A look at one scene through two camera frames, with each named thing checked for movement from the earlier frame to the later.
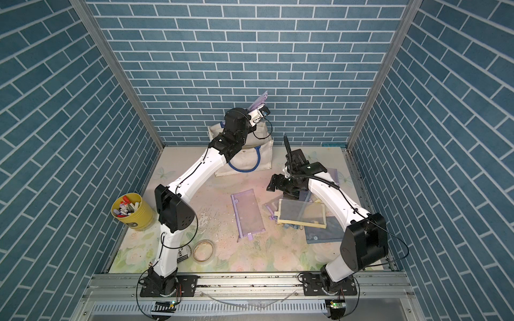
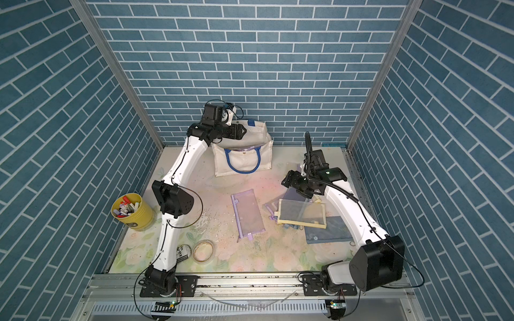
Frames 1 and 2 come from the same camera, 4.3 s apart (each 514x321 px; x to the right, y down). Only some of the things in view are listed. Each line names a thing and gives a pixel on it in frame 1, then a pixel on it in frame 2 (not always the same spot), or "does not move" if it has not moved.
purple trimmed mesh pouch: [247, 214] does not move
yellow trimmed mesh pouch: [310, 212] does not move
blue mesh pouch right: [333, 231] does not move
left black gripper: [243, 112] -> [239, 134]
